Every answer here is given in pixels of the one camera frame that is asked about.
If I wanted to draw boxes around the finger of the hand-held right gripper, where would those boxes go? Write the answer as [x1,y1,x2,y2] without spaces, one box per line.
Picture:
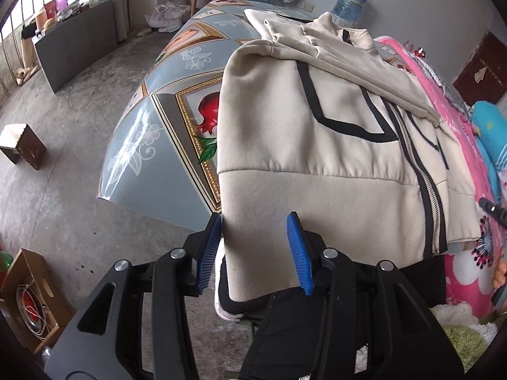
[478,197,507,229]

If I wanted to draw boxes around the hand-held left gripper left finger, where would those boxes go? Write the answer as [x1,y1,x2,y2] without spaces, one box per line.
[43,213,222,380]

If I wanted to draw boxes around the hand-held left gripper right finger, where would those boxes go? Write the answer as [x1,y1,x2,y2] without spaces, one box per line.
[287,212,464,380]

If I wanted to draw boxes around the beige zip jacket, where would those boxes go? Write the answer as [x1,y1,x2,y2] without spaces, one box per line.
[216,8,482,301]

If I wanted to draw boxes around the person's white shoe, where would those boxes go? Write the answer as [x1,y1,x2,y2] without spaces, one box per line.
[214,259,246,321]

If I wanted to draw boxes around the blue pillow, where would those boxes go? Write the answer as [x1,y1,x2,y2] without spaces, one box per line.
[471,101,507,202]

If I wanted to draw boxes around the pink floral blanket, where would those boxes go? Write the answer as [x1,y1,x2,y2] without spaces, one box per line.
[372,35,507,319]

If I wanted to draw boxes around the fruit print tablecloth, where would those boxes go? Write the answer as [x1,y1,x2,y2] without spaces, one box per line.
[97,0,414,232]

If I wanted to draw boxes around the silver lace cloth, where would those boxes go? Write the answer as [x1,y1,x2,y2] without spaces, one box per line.
[412,53,472,115]

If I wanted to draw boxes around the green white fluffy cloth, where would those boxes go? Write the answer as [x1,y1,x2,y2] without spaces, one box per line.
[430,303,500,369]

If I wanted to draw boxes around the dark red door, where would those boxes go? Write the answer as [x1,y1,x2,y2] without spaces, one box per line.
[452,31,507,105]

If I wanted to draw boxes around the cardboard box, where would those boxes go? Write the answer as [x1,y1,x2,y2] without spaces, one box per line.
[0,249,75,355]

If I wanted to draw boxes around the small wooden stool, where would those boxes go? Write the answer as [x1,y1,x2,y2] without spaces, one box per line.
[0,124,47,171]

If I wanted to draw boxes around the grey low cabinet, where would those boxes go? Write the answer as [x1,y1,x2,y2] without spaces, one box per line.
[34,0,119,93]

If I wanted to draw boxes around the white plastic bag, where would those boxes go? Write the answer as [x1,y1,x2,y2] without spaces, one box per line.
[144,0,191,33]

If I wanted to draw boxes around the blue water bottle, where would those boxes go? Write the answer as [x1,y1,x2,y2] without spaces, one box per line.
[331,0,371,28]

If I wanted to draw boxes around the grey curtain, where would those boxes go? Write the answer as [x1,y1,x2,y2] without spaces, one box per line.
[109,0,131,42]

